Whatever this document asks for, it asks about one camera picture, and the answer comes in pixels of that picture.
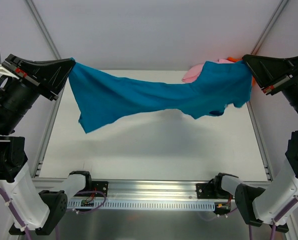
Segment teal blue t shirt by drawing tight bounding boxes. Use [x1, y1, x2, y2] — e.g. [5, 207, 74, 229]
[68, 61, 252, 133]

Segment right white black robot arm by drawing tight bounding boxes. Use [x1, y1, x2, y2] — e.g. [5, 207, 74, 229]
[212, 54, 298, 233]

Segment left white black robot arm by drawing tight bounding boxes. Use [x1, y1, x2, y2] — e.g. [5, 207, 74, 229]
[0, 54, 93, 236]

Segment orange t shirt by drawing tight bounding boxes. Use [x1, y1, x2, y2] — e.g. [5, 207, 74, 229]
[226, 56, 257, 88]

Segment pink t shirt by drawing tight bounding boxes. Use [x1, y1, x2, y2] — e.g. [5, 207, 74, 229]
[182, 57, 241, 84]

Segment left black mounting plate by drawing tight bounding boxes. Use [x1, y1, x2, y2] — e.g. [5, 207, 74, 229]
[92, 180, 109, 198]

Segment black mounting plate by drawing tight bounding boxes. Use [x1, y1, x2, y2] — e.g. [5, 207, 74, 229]
[92, 180, 109, 198]
[195, 183, 218, 199]

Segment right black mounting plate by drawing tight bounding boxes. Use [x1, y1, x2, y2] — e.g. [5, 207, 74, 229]
[195, 183, 218, 199]

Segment right aluminium corner post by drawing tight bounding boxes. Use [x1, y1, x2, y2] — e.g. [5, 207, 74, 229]
[250, 0, 290, 55]

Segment aluminium corner post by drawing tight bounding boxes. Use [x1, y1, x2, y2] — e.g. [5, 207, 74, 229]
[250, 0, 290, 55]
[24, 0, 61, 60]

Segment left aluminium corner post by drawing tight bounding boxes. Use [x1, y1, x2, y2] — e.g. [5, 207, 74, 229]
[24, 0, 61, 60]

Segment white slotted cable duct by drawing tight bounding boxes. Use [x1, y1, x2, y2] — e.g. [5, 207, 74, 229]
[67, 198, 216, 212]

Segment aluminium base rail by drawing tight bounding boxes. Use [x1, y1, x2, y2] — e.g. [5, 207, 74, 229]
[88, 178, 237, 202]

